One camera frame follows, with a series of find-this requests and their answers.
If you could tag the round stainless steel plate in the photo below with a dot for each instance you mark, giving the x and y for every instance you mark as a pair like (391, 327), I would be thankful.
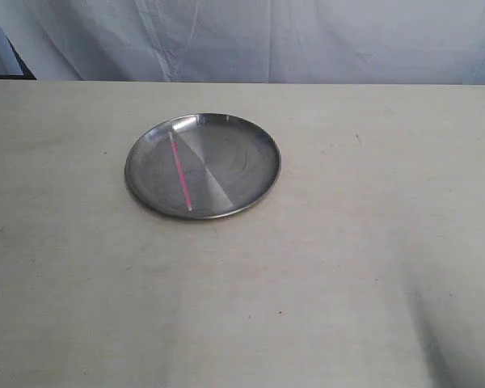
(229, 165)

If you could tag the white backdrop cloth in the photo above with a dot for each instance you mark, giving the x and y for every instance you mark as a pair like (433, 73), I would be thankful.
(440, 42)

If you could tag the pink glow stick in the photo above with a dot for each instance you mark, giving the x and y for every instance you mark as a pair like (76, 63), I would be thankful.
(180, 172)

